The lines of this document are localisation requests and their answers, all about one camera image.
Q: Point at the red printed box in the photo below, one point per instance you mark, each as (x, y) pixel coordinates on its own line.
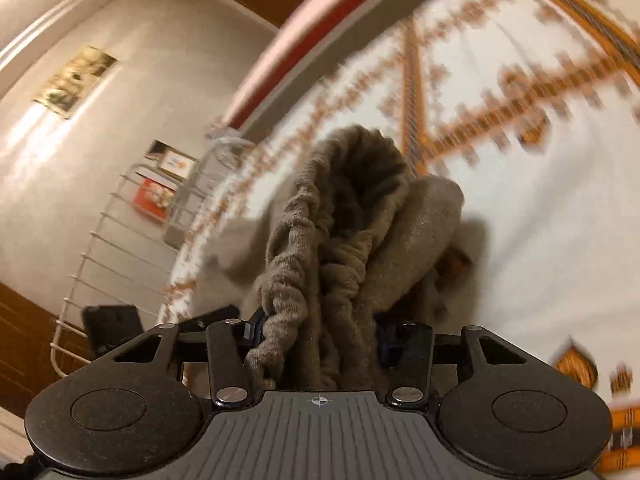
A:
(155, 197)

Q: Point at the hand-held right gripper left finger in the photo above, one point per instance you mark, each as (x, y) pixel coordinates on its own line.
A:
(257, 329)

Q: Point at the wall poster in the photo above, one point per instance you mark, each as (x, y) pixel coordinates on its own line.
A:
(75, 82)

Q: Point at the wooden door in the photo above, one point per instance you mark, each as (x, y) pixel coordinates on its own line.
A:
(25, 345)

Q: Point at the white orange patterned bedsheet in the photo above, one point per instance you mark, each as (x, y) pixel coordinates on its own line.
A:
(525, 260)

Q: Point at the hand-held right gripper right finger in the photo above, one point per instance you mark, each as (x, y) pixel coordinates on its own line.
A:
(388, 352)

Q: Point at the taupe knit pants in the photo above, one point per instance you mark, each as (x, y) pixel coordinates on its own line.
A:
(350, 220)

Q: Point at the red mattress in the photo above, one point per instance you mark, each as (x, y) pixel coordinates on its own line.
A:
(310, 35)

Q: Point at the framed picture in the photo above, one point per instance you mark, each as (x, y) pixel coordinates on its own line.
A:
(172, 160)

